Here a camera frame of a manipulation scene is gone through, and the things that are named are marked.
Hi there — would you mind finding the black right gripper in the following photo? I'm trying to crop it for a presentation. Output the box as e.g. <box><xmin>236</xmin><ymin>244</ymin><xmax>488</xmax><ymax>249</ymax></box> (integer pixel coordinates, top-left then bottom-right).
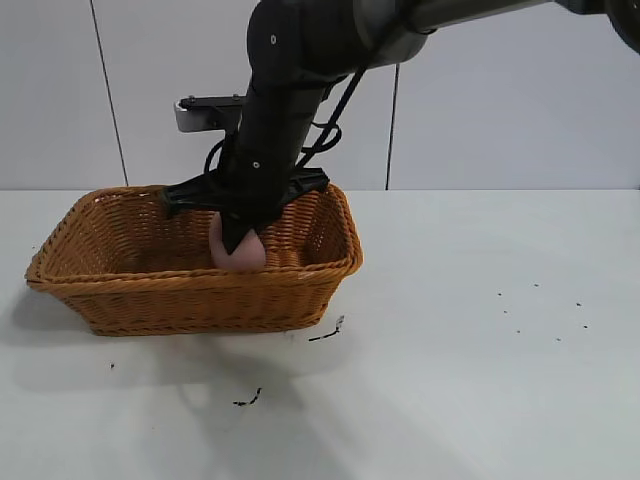
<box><xmin>161</xmin><ymin>142</ymin><xmax>332</xmax><ymax>255</ymax></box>

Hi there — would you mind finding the brown woven wicker basket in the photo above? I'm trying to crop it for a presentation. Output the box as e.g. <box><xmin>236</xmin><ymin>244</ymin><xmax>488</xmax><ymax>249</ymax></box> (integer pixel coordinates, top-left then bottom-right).
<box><xmin>25</xmin><ymin>182</ymin><xmax>365</xmax><ymax>337</ymax></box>

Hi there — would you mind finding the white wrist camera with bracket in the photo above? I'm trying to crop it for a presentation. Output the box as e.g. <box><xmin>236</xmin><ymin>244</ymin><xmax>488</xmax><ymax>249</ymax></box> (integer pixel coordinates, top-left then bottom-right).
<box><xmin>173</xmin><ymin>95</ymin><xmax>247</xmax><ymax>134</ymax></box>

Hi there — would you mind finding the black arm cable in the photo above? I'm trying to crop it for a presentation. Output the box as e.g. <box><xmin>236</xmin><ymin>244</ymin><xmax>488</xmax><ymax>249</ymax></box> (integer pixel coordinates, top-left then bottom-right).
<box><xmin>297</xmin><ymin>63</ymin><xmax>370</xmax><ymax>169</ymax></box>

